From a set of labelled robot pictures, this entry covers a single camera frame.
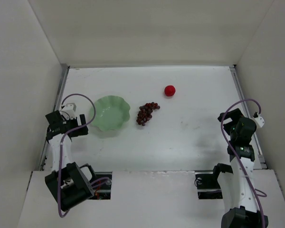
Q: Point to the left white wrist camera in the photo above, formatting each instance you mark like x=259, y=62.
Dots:
x=68, y=111

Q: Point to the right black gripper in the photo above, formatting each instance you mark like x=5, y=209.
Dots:
x=229, y=118

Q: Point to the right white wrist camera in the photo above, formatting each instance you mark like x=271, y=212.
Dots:
x=258, y=119

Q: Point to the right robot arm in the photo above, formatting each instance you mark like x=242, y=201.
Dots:
x=241, y=201

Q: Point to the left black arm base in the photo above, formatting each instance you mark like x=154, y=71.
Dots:
x=102, y=190

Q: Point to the dark red grape bunch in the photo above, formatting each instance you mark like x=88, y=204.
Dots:
x=145, y=113

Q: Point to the red fake apple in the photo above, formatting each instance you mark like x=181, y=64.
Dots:
x=169, y=91

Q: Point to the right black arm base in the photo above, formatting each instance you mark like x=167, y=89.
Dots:
x=207, y=187

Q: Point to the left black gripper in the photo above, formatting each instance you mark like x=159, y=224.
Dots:
x=74, y=126

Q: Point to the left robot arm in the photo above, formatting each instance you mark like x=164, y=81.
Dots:
x=67, y=183

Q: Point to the right aluminium table rail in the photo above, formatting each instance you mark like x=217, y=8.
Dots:
x=260, y=163

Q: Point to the green wavy fruit bowl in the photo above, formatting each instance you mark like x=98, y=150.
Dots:
x=111, y=113

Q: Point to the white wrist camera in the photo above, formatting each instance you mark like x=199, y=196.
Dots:
x=68, y=111
x=258, y=119

